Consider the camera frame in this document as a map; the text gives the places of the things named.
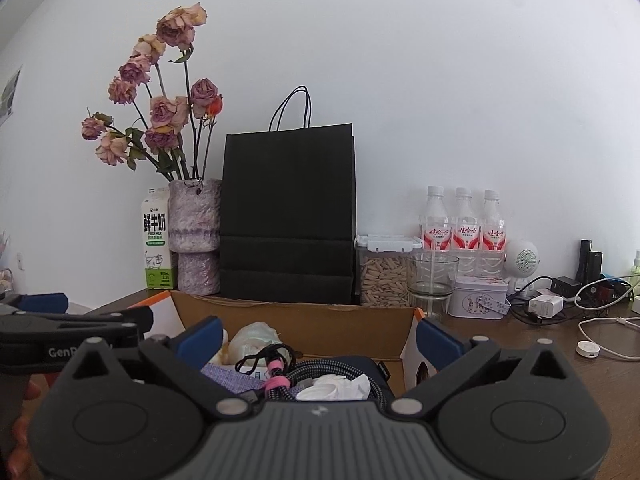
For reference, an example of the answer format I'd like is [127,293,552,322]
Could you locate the black paper shopping bag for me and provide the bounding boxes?
[219,101,357,304]

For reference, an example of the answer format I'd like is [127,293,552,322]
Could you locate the green white milk carton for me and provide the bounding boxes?
[141,188,177,290]

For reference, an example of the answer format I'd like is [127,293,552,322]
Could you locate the dried pink rose bouquet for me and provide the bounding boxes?
[80,2,224,182]

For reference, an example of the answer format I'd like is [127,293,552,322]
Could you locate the red orange cardboard box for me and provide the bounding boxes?
[120,289,436,396]

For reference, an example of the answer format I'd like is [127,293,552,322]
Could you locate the translucent plastic bag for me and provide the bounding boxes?
[228,322,281,365]

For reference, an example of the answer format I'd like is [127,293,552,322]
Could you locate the braided black cable coil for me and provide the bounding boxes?
[261,341,392,403]

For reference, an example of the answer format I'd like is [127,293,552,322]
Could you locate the white floral tin box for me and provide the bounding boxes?
[446,275,511,321]

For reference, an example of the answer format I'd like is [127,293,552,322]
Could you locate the white round speaker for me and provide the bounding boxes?
[503,240,540,292]

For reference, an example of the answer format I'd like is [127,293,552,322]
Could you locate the left water bottle red label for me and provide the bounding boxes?
[421,185,451,254]

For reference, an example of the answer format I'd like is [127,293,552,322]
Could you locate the water bottle red label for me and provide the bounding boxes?
[478,190,506,278]
[451,188,480,276]
[421,185,451,254]

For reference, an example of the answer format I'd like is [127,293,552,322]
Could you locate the person's left hand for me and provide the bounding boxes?
[4,378,44,480]

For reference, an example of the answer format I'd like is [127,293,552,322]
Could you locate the purple fabric pouch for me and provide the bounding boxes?
[201,363,265,394]

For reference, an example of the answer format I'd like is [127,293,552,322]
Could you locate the purple textured vase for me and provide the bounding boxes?
[168,179,222,296]

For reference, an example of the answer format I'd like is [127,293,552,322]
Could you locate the clear drinking glass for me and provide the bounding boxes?
[407,252,459,318]

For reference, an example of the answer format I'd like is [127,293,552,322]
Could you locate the right water bottle red label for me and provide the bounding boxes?
[478,190,506,278]

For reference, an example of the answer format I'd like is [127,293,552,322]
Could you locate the white cable with round puck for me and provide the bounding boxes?
[574,314,640,362]

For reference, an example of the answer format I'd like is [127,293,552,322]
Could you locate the wall poster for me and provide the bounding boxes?
[0,68,22,125]

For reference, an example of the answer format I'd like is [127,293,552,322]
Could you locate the white power adapter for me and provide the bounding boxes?
[527,294,564,320]

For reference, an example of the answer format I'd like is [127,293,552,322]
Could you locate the black devices by wall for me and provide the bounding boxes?
[575,240,603,285]

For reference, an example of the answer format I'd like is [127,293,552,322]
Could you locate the middle water bottle red label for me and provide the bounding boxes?
[451,188,480,276]

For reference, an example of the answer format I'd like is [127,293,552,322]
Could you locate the clear container of seeds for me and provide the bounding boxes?
[355,235,423,308]

